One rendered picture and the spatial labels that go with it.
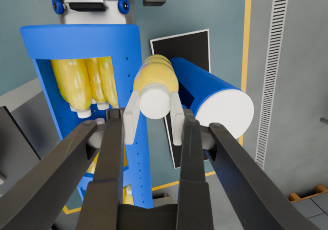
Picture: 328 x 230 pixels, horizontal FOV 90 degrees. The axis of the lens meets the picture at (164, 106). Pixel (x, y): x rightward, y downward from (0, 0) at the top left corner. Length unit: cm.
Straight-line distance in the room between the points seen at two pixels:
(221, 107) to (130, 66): 44
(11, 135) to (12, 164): 14
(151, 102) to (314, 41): 241
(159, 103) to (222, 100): 55
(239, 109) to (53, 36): 69
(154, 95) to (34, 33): 31
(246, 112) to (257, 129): 173
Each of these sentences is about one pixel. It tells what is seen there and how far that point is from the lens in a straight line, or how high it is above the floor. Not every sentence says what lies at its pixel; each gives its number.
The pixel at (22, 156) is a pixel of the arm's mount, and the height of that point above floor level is 101.
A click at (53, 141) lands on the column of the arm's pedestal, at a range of 115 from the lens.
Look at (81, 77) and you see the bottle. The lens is 51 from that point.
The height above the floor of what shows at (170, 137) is 15.
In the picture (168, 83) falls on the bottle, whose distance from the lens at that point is 22.
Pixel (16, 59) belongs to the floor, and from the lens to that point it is 190.
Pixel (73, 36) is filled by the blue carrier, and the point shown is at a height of 123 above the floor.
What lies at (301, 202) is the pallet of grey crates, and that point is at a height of 19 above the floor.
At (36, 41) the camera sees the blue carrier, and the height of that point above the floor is 122.
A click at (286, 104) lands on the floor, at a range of 261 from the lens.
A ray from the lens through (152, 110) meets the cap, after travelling 20.
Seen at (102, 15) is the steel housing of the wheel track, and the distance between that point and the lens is 69.
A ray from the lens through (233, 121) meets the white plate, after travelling 80.
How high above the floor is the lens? 161
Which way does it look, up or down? 63 degrees down
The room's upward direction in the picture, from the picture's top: 157 degrees clockwise
